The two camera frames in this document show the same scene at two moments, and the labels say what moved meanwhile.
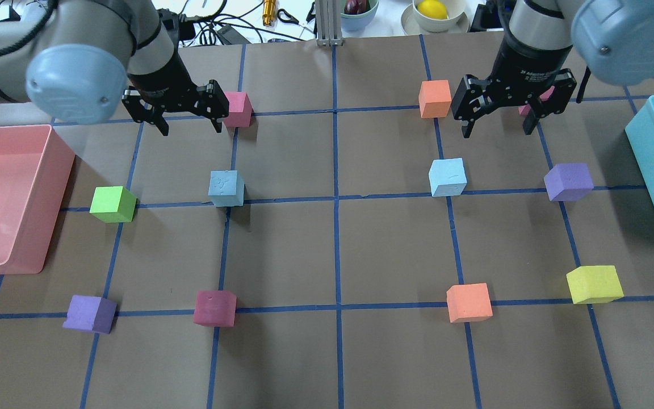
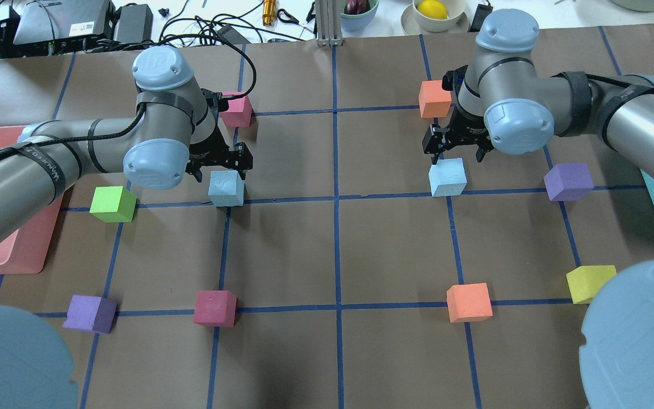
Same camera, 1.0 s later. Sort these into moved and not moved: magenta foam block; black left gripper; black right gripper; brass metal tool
Moved: black left gripper; black right gripper
Not moved: magenta foam block; brass metal tool
